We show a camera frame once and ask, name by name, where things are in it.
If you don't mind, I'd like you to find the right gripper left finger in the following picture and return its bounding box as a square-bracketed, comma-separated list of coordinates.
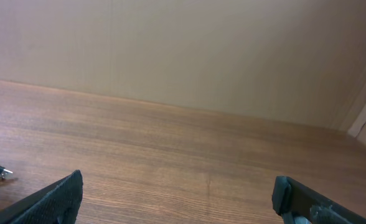
[0, 170, 83, 224]

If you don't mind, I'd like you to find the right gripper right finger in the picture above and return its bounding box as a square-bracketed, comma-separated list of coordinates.
[272, 176, 366, 224]

